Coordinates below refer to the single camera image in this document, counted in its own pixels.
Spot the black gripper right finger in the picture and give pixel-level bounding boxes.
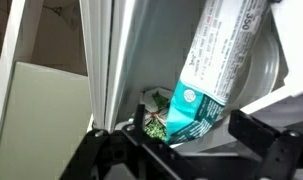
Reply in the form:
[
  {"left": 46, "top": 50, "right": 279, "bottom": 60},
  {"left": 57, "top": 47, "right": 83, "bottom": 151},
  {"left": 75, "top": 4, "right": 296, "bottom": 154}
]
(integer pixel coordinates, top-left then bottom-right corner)
[{"left": 228, "top": 109, "right": 303, "bottom": 180}]

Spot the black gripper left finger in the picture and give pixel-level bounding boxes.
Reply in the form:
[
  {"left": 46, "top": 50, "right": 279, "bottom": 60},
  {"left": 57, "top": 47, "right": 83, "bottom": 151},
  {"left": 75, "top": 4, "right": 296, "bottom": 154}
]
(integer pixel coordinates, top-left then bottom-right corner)
[{"left": 59, "top": 103, "right": 192, "bottom": 180}]

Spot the teal and white food packet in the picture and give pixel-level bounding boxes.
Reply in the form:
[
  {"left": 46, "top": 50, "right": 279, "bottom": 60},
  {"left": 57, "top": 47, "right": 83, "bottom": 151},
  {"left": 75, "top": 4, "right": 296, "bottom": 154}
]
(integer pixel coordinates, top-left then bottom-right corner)
[{"left": 164, "top": 0, "right": 270, "bottom": 145}]

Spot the green vegetable packet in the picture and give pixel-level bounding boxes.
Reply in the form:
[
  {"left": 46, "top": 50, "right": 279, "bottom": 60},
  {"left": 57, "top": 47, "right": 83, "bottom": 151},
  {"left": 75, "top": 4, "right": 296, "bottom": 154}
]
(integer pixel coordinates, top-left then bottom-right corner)
[{"left": 139, "top": 87, "right": 175, "bottom": 142}]

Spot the white round plastic container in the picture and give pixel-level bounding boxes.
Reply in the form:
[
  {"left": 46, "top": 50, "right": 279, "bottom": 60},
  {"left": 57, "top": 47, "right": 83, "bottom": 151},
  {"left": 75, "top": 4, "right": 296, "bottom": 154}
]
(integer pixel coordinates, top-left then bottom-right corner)
[{"left": 224, "top": 29, "right": 281, "bottom": 111}]

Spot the white door frame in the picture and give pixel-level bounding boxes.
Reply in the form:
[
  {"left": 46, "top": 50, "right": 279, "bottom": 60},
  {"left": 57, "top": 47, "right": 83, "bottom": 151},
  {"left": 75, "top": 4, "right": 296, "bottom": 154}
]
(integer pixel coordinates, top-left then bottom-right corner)
[{"left": 0, "top": 0, "right": 45, "bottom": 168}]

